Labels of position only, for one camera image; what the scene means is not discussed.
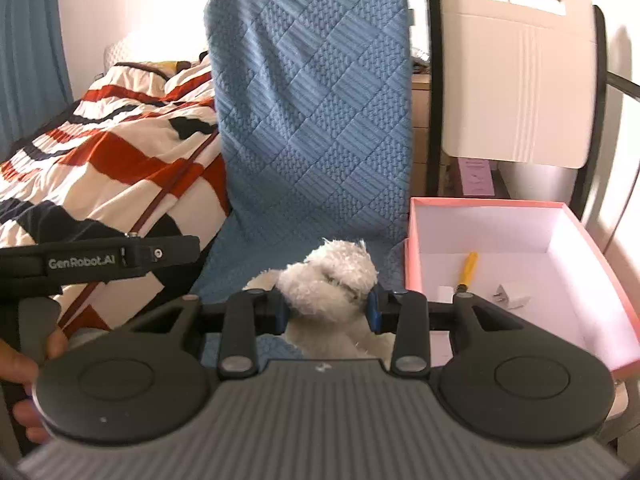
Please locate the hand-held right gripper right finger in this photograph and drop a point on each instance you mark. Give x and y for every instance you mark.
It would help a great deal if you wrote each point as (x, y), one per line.
(373, 312)

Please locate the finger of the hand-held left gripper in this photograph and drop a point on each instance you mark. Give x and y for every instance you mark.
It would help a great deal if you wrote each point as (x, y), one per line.
(175, 255)

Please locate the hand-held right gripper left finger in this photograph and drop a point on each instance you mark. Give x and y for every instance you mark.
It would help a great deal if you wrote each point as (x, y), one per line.
(280, 312)

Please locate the white plush dog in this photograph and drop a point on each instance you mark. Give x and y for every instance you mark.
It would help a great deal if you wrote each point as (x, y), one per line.
(330, 280)

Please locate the yellow screwdriver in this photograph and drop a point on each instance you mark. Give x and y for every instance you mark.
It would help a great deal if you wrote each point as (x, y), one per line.
(469, 267)

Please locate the white charger plug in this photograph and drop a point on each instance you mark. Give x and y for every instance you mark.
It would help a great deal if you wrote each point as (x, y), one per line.
(511, 296)

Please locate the pink cardboard box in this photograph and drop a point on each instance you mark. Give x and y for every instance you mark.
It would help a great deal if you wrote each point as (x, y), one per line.
(525, 230)

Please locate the person's left hand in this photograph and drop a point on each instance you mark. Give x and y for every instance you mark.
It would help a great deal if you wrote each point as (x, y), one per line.
(17, 367)

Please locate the striped red white blanket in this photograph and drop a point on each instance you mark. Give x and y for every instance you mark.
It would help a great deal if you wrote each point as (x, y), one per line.
(110, 160)

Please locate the purple box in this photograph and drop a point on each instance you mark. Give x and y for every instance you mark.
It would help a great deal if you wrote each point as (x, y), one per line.
(475, 176)

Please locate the wooden cabinet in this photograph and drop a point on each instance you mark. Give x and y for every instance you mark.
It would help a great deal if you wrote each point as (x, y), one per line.
(422, 130)

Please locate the blue quilted chair cover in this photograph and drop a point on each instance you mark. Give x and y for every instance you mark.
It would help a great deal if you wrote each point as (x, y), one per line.
(310, 110)

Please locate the white pillow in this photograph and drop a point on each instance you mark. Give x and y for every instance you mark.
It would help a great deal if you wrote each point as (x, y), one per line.
(125, 52)

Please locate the blue curtain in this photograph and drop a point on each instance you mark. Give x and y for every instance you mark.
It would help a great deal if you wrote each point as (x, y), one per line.
(30, 50)

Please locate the black bar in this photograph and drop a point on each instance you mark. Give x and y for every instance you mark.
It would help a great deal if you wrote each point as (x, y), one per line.
(625, 85)

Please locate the white chair with black frame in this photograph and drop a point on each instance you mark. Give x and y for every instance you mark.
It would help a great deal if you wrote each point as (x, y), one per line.
(515, 85)

